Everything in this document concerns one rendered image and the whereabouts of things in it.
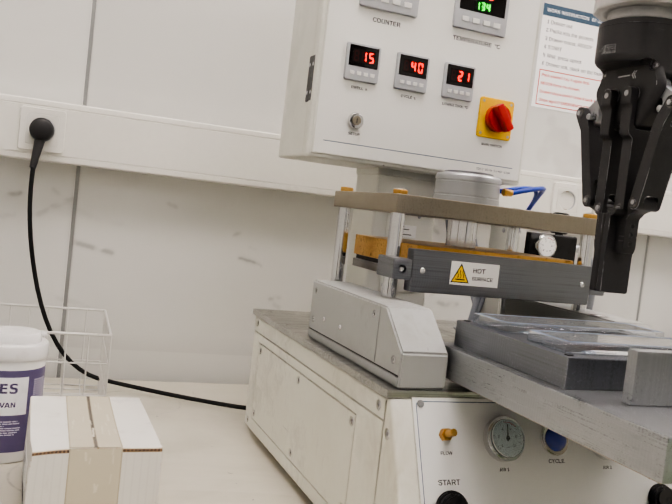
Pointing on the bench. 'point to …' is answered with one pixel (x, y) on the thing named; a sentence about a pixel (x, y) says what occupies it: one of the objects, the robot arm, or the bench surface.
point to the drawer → (588, 407)
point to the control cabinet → (410, 101)
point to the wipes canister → (19, 385)
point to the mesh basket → (82, 352)
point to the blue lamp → (555, 440)
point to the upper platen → (365, 249)
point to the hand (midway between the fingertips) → (613, 253)
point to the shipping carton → (90, 452)
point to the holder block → (542, 359)
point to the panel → (579, 465)
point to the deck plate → (288, 324)
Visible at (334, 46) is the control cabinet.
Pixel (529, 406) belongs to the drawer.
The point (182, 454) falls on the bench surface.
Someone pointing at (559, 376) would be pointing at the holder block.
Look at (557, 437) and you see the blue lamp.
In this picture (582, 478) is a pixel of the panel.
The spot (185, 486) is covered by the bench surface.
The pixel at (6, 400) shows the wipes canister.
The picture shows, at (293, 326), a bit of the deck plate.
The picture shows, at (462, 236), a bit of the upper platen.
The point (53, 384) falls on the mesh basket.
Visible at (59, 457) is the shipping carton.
